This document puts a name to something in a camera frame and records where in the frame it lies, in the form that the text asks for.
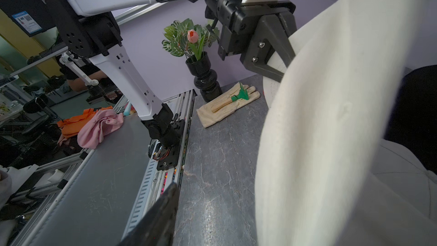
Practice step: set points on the black cap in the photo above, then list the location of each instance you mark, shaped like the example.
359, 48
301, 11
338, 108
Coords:
413, 121

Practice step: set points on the beige cap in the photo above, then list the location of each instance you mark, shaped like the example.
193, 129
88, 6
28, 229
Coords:
223, 106

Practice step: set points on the black plant pot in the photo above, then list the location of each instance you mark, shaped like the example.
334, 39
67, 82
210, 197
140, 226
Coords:
205, 78

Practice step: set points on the cream Colorado cap back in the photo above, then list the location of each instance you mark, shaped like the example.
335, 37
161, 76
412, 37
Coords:
397, 205

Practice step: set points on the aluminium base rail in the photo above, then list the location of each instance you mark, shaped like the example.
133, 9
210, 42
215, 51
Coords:
96, 197

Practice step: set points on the green potted plant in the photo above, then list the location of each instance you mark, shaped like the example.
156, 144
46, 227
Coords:
176, 42

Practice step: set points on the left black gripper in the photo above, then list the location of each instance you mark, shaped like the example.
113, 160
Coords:
255, 31

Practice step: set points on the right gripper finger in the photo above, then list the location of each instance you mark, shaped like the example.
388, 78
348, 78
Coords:
157, 227

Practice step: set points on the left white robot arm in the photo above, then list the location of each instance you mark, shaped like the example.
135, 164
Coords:
90, 31

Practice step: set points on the pink artificial tulip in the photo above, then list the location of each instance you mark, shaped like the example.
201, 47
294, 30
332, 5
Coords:
196, 43

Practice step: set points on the orange cloth outside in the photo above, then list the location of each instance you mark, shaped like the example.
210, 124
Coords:
71, 127

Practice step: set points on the green toy garden rake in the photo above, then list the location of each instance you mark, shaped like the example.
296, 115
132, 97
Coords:
242, 94

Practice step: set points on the pink cloth outside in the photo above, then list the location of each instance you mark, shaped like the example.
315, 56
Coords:
104, 122

